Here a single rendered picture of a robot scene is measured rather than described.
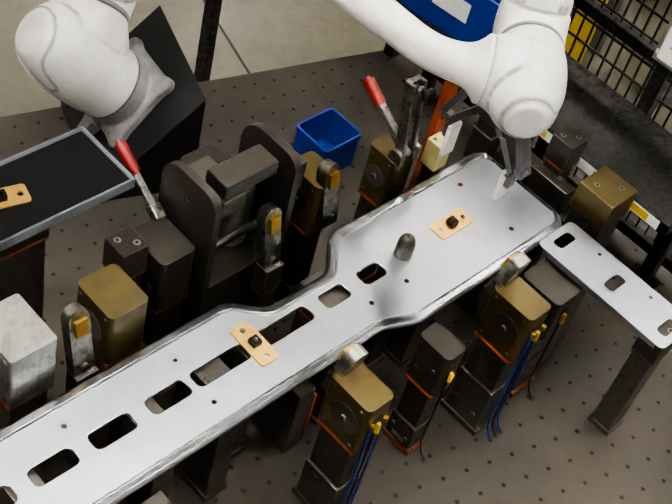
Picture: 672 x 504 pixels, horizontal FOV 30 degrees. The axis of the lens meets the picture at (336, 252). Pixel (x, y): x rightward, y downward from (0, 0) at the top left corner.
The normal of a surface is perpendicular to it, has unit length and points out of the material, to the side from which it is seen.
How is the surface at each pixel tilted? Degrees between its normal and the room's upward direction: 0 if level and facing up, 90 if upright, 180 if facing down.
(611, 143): 0
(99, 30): 46
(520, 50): 7
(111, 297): 0
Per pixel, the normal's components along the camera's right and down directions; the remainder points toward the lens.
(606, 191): 0.19, -0.65
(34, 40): -0.55, -0.22
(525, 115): 0.02, 0.76
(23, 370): 0.67, 0.63
